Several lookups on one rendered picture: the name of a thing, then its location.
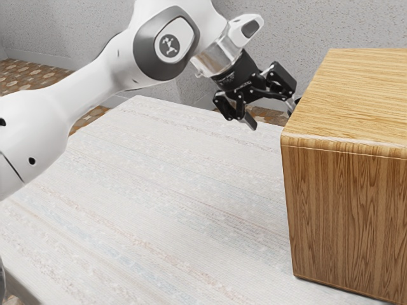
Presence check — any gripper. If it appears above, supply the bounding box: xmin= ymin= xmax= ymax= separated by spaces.
xmin=210 ymin=50 xmax=298 ymax=132

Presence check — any light wooden cabinet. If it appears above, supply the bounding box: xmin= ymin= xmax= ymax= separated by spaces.
xmin=280 ymin=47 xmax=407 ymax=305

